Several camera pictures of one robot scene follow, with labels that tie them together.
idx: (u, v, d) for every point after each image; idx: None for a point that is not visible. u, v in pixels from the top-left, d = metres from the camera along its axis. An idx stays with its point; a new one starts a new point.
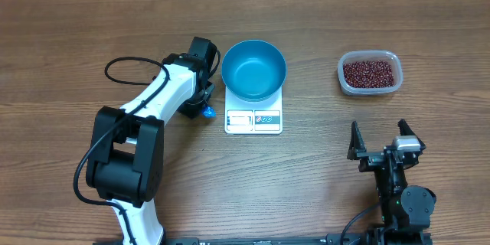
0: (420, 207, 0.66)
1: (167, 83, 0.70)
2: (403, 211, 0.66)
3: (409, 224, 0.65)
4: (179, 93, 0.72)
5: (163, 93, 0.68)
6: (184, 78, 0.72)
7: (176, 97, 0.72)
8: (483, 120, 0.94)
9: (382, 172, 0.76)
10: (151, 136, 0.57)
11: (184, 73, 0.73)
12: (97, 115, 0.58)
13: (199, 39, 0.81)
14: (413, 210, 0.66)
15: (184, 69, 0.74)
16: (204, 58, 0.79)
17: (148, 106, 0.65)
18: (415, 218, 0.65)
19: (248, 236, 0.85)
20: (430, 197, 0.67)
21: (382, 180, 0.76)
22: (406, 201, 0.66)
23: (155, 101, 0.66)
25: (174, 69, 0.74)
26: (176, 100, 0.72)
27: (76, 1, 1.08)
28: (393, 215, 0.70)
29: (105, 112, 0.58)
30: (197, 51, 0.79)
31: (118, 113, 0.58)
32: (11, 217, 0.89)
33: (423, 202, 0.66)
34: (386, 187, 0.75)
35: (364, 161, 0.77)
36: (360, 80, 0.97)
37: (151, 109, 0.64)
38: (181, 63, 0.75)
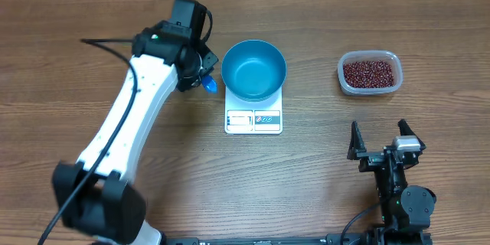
0: (419, 207, 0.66)
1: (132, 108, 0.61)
2: (403, 212, 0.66)
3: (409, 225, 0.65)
4: (153, 104, 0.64)
5: (127, 128, 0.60)
6: (157, 84, 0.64)
7: (151, 109, 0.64)
8: (483, 120, 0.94)
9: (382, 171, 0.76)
10: (114, 203, 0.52)
11: (157, 77, 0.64)
12: (53, 179, 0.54)
13: (182, 1, 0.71)
14: (413, 210, 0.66)
15: (155, 72, 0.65)
16: (188, 27, 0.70)
17: (111, 151, 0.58)
18: (415, 219, 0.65)
19: (248, 236, 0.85)
20: (429, 197, 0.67)
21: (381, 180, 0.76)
22: (406, 202, 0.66)
23: (119, 141, 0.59)
25: (146, 70, 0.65)
26: (153, 110, 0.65)
27: (76, 1, 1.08)
28: (393, 216, 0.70)
29: (63, 168, 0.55)
30: (181, 19, 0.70)
31: (77, 174, 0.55)
32: (11, 217, 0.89)
33: (423, 203, 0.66)
34: (385, 187, 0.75)
35: (364, 162, 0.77)
36: (359, 80, 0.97)
37: (116, 156, 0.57)
38: (161, 43, 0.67)
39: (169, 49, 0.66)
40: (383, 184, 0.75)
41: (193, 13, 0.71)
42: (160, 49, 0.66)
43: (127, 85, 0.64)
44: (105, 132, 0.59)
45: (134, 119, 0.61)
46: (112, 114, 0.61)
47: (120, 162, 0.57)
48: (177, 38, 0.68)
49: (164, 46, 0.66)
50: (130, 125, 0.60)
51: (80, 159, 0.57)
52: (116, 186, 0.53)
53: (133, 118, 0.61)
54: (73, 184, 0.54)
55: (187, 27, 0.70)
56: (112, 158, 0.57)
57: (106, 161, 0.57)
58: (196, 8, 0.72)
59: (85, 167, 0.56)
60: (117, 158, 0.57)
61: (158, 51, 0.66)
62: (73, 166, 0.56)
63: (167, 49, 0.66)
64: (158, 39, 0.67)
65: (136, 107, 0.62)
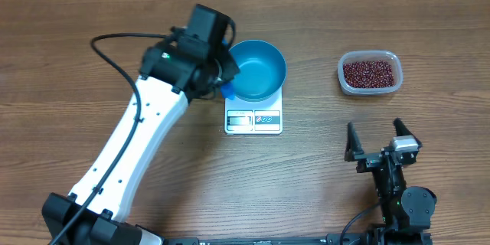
0: (420, 208, 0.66)
1: (132, 141, 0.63)
2: (404, 213, 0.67)
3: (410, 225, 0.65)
4: (155, 134, 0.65)
5: (124, 164, 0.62)
6: (161, 113, 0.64)
7: (152, 141, 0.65)
8: (483, 120, 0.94)
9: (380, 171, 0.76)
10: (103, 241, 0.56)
11: (162, 106, 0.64)
12: (47, 210, 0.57)
13: (202, 11, 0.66)
14: (413, 211, 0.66)
15: (161, 99, 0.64)
16: (206, 42, 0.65)
17: (105, 187, 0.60)
18: (415, 220, 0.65)
19: (248, 236, 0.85)
20: (431, 197, 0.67)
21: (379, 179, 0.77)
22: (407, 203, 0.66)
23: (115, 177, 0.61)
25: (152, 96, 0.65)
26: (157, 136, 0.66)
27: (76, 1, 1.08)
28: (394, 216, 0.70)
29: (57, 200, 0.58)
30: (199, 31, 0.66)
31: (70, 207, 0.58)
32: (11, 217, 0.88)
33: (423, 204, 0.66)
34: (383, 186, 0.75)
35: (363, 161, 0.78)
36: (360, 80, 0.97)
37: (110, 193, 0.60)
38: (172, 64, 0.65)
39: (181, 72, 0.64)
40: (381, 183, 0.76)
41: (212, 25, 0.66)
42: (172, 70, 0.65)
43: (132, 110, 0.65)
44: (102, 164, 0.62)
45: (132, 154, 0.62)
46: (113, 145, 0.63)
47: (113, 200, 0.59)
48: (191, 57, 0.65)
49: (177, 67, 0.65)
50: (129, 160, 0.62)
51: (73, 191, 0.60)
52: (107, 227, 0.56)
53: (132, 151, 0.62)
54: (65, 217, 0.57)
55: (204, 43, 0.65)
56: (105, 194, 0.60)
57: (99, 198, 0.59)
58: (217, 18, 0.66)
59: (78, 200, 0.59)
60: (110, 195, 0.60)
61: (169, 73, 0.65)
62: (67, 197, 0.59)
63: (179, 71, 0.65)
64: (170, 58, 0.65)
65: (136, 139, 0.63)
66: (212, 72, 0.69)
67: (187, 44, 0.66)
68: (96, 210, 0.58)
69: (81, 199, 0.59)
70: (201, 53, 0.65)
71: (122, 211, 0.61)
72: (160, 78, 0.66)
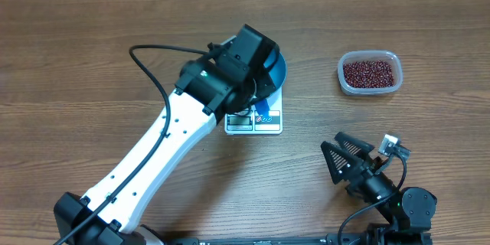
0: (420, 210, 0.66)
1: (155, 154, 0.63)
2: (404, 214, 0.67)
3: (410, 227, 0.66)
4: (178, 151, 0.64)
5: (142, 177, 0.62)
6: (188, 131, 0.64)
7: (174, 158, 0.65)
8: (483, 120, 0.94)
9: (376, 175, 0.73)
10: None
11: (189, 124, 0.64)
12: (58, 208, 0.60)
13: (248, 34, 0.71)
14: (413, 213, 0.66)
15: (190, 117, 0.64)
16: (247, 64, 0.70)
17: (119, 197, 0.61)
18: (415, 221, 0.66)
19: (248, 236, 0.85)
20: (432, 199, 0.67)
21: (376, 184, 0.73)
22: (407, 204, 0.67)
23: (131, 188, 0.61)
25: (182, 112, 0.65)
26: (181, 152, 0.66)
27: (76, 1, 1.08)
28: (394, 217, 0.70)
29: (71, 200, 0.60)
30: (241, 54, 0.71)
31: (80, 212, 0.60)
32: (11, 217, 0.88)
33: (423, 205, 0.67)
34: (383, 190, 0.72)
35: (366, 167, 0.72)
36: (360, 80, 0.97)
37: (122, 204, 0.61)
38: (211, 82, 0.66)
39: (217, 91, 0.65)
40: (380, 187, 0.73)
41: (256, 50, 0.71)
42: (208, 89, 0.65)
43: (159, 122, 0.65)
44: (121, 173, 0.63)
45: (152, 168, 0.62)
46: (138, 154, 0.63)
47: (123, 212, 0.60)
48: (230, 78, 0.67)
49: (214, 86, 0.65)
50: (147, 174, 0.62)
51: (87, 194, 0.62)
52: (112, 240, 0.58)
53: (152, 166, 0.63)
54: (75, 219, 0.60)
55: (245, 66, 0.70)
56: (117, 204, 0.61)
57: (111, 207, 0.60)
58: (262, 44, 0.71)
59: (89, 205, 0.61)
60: (122, 207, 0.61)
61: (205, 90, 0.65)
62: (80, 200, 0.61)
63: (216, 90, 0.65)
64: (209, 76, 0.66)
65: (158, 155, 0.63)
66: (245, 96, 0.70)
67: (228, 64, 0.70)
68: (105, 218, 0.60)
69: (93, 204, 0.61)
70: (240, 76, 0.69)
71: (131, 223, 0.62)
72: (194, 94, 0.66)
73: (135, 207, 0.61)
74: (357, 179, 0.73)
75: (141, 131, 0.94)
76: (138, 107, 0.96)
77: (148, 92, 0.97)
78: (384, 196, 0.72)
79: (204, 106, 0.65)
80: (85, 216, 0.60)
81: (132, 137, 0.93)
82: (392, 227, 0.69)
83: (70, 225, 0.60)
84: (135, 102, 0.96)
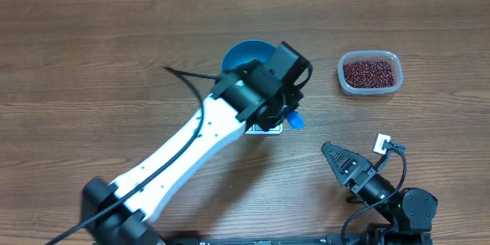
0: (421, 210, 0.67)
1: (184, 152, 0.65)
2: (405, 215, 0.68)
3: (410, 227, 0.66)
4: (206, 153, 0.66)
5: (171, 172, 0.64)
6: (219, 135, 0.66)
7: (202, 158, 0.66)
8: (483, 120, 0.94)
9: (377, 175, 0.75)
10: (132, 237, 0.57)
11: (221, 128, 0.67)
12: (89, 191, 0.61)
13: (287, 49, 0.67)
14: (415, 214, 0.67)
15: (221, 122, 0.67)
16: (280, 80, 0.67)
17: (146, 187, 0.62)
18: (416, 221, 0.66)
19: (248, 236, 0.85)
20: (432, 200, 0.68)
21: (377, 184, 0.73)
22: (409, 205, 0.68)
23: (159, 181, 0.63)
25: (215, 115, 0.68)
26: (207, 156, 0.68)
27: (76, 1, 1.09)
28: (394, 217, 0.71)
29: (101, 184, 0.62)
30: (276, 69, 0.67)
31: (109, 196, 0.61)
32: (11, 217, 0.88)
33: (425, 206, 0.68)
34: (383, 190, 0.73)
35: (369, 164, 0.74)
36: (360, 80, 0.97)
37: (149, 194, 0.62)
38: (243, 93, 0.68)
39: (249, 102, 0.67)
40: (381, 187, 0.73)
41: (292, 66, 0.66)
42: (241, 99, 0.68)
43: (193, 123, 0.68)
44: (151, 164, 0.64)
45: (182, 164, 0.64)
46: (168, 151, 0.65)
47: (148, 204, 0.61)
48: (261, 91, 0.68)
49: (246, 97, 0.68)
50: (176, 170, 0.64)
51: (116, 181, 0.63)
52: (138, 226, 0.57)
53: (181, 164, 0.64)
54: (101, 204, 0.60)
55: (278, 80, 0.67)
56: (144, 194, 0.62)
57: (138, 195, 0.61)
58: (297, 61, 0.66)
59: (118, 192, 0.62)
60: (148, 198, 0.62)
61: (239, 99, 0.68)
62: (109, 186, 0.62)
63: (246, 101, 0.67)
64: (242, 86, 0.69)
65: (188, 152, 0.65)
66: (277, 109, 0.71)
67: (262, 76, 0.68)
68: (130, 206, 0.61)
69: (121, 191, 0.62)
70: (272, 89, 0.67)
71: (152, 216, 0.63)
72: (229, 101, 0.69)
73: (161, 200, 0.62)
74: (362, 176, 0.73)
75: (140, 131, 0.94)
76: (138, 107, 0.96)
77: (148, 92, 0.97)
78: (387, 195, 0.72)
79: (236, 112, 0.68)
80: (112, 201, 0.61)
81: (132, 137, 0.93)
82: (392, 228, 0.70)
83: (96, 208, 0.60)
84: (135, 102, 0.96)
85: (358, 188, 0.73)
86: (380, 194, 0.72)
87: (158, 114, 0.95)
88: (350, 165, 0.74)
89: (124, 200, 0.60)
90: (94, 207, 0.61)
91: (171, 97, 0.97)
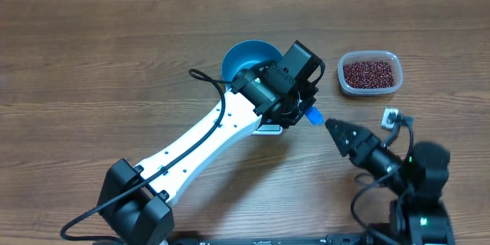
0: (434, 158, 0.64)
1: (207, 140, 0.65)
2: (419, 165, 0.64)
3: (426, 174, 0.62)
4: (224, 143, 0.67)
5: (192, 158, 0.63)
6: (238, 125, 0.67)
7: (220, 148, 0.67)
8: (483, 120, 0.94)
9: (383, 148, 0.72)
10: (154, 219, 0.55)
11: (240, 119, 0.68)
12: (112, 171, 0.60)
13: (301, 48, 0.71)
14: (429, 161, 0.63)
15: (241, 113, 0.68)
16: (295, 77, 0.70)
17: (170, 171, 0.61)
18: (431, 168, 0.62)
19: (248, 236, 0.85)
20: (444, 150, 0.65)
21: (383, 155, 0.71)
22: (421, 154, 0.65)
23: (181, 166, 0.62)
25: (235, 107, 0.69)
26: (223, 148, 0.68)
27: (77, 1, 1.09)
28: (409, 181, 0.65)
29: (125, 165, 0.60)
30: (290, 67, 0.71)
31: (132, 178, 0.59)
32: (11, 217, 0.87)
33: (437, 155, 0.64)
34: (391, 161, 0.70)
35: (370, 135, 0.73)
36: (360, 80, 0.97)
37: (173, 177, 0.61)
38: (260, 89, 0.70)
39: (266, 98, 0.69)
40: (387, 157, 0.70)
41: (305, 64, 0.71)
42: (258, 94, 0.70)
43: (213, 114, 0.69)
44: (174, 150, 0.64)
45: (204, 151, 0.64)
46: (190, 138, 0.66)
47: (172, 186, 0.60)
48: (276, 88, 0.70)
49: (262, 93, 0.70)
50: (199, 156, 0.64)
51: (140, 162, 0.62)
52: (160, 207, 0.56)
53: (204, 151, 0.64)
54: (125, 185, 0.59)
55: (292, 78, 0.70)
56: (168, 177, 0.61)
57: (161, 178, 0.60)
58: (310, 60, 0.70)
59: (142, 174, 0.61)
60: (173, 181, 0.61)
61: (256, 96, 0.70)
62: (133, 168, 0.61)
63: (263, 96, 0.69)
64: (259, 83, 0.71)
65: (209, 140, 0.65)
66: (290, 106, 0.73)
67: (276, 75, 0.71)
68: (155, 187, 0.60)
69: (145, 173, 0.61)
70: (286, 86, 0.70)
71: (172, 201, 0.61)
72: (246, 96, 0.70)
73: (183, 184, 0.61)
74: (364, 146, 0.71)
75: (140, 131, 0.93)
76: (138, 107, 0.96)
77: (148, 92, 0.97)
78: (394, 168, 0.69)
79: (254, 106, 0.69)
80: (135, 184, 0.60)
81: (132, 137, 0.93)
82: (407, 189, 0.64)
83: (118, 190, 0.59)
84: (135, 102, 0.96)
85: (360, 158, 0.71)
86: (387, 165, 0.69)
87: (158, 115, 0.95)
88: (351, 136, 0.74)
89: (149, 181, 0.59)
90: (118, 188, 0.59)
91: (171, 97, 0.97)
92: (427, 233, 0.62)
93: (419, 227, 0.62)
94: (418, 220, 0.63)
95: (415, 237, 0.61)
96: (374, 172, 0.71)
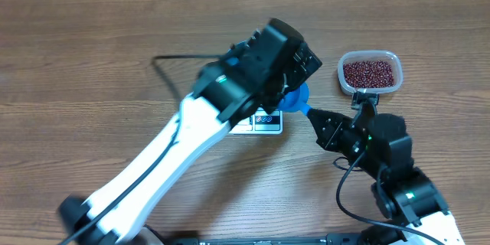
0: (390, 128, 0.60)
1: (161, 160, 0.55)
2: (380, 139, 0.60)
3: (389, 145, 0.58)
4: (185, 162, 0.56)
5: (143, 186, 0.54)
6: (200, 140, 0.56)
7: (180, 168, 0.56)
8: (485, 120, 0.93)
9: (351, 128, 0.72)
10: None
11: (202, 132, 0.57)
12: (61, 210, 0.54)
13: (272, 31, 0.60)
14: (387, 132, 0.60)
15: (202, 124, 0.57)
16: (268, 67, 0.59)
17: (119, 205, 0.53)
18: (392, 138, 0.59)
19: (248, 236, 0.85)
20: (396, 116, 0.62)
21: (352, 135, 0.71)
22: (377, 128, 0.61)
23: (132, 197, 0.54)
25: (197, 115, 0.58)
26: (190, 161, 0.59)
27: (77, 1, 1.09)
28: (378, 160, 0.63)
29: (74, 205, 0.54)
30: (262, 56, 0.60)
31: (80, 219, 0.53)
32: (10, 217, 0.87)
33: (392, 123, 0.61)
34: (357, 141, 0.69)
35: (342, 119, 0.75)
36: (360, 80, 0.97)
37: (130, 204, 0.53)
38: (228, 86, 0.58)
39: (234, 96, 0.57)
40: (355, 136, 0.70)
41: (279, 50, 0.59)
42: (225, 93, 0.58)
43: (170, 128, 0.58)
44: (126, 178, 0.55)
45: (158, 175, 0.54)
46: (143, 158, 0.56)
47: (123, 221, 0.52)
48: (247, 83, 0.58)
49: (230, 91, 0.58)
50: (154, 181, 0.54)
51: (88, 198, 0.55)
52: None
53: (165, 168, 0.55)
54: (76, 224, 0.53)
55: (265, 70, 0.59)
56: (119, 213, 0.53)
57: (111, 214, 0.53)
58: (286, 44, 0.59)
59: (91, 211, 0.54)
60: (123, 216, 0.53)
61: (223, 96, 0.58)
62: (80, 205, 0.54)
63: (232, 96, 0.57)
64: (225, 80, 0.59)
65: (164, 164, 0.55)
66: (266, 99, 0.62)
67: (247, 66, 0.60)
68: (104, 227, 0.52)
69: (93, 210, 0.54)
70: (259, 80, 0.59)
71: (130, 236, 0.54)
72: (212, 97, 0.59)
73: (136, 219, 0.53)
74: (331, 129, 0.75)
75: (140, 131, 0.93)
76: (138, 107, 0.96)
77: (147, 92, 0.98)
78: (361, 147, 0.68)
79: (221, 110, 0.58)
80: (85, 223, 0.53)
81: (132, 137, 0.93)
82: (380, 168, 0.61)
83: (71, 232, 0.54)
84: (135, 102, 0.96)
85: (334, 144, 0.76)
86: (354, 145, 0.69)
87: (158, 114, 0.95)
88: (327, 122, 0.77)
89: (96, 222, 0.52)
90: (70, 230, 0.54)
91: (171, 98, 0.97)
92: (418, 207, 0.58)
93: (409, 203, 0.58)
94: (404, 197, 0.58)
95: (408, 213, 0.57)
96: (348, 155, 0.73)
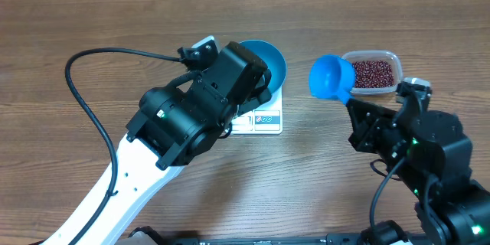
0: (445, 130, 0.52)
1: (103, 209, 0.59)
2: (428, 143, 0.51)
3: (443, 150, 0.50)
4: (129, 208, 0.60)
5: (89, 233, 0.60)
6: (138, 188, 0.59)
7: (128, 213, 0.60)
8: (483, 120, 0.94)
9: (391, 125, 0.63)
10: None
11: (139, 181, 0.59)
12: None
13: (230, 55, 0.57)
14: (439, 135, 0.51)
15: (138, 172, 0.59)
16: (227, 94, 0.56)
17: None
18: (445, 142, 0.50)
19: (249, 236, 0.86)
20: (448, 115, 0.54)
21: (392, 134, 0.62)
22: (427, 129, 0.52)
23: None
25: (135, 161, 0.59)
26: (140, 203, 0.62)
27: (76, 1, 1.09)
28: (424, 169, 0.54)
29: None
30: (219, 83, 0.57)
31: None
32: (11, 217, 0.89)
33: (444, 123, 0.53)
34: (398, 143, 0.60)
35: (382, 115, 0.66)
36: (360, 80, 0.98)
37: None
38: (179, 119, 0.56)
39: (182, 132, 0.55)
40: (396, 137, 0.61)
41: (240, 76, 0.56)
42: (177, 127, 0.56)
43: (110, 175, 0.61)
44: (74, 225, 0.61)
45: (102, 223, 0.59)
46: (88, 207, 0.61)
47: None
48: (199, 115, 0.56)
49: (181, 124, 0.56)
50: (99, 230, 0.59)
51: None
52: None
53: (111, 211, 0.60)
54: None
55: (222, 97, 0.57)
56: None
57: None
58: (246, 71, 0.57)
59: None
60: None
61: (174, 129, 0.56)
62: None
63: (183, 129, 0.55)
64: (175, 112, 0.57)
65: (106, 213, 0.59)
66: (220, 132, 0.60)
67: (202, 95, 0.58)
68: None
69: None
70: (215, 109, 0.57)
71: None
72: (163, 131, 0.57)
73: None
74: (365, 126, 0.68)
75: None
76: None
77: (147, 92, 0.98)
78: (400, 152, 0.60)
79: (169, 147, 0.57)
80: None
81: None
82: (429, 181, 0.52)
83: None
84: (135, 102, 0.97)
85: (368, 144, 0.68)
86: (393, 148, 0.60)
87: None
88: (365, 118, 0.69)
89: None
90: None
91: None
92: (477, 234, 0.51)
93: (474, 239, 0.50)
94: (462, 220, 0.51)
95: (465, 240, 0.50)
96: (385, 157, 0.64)
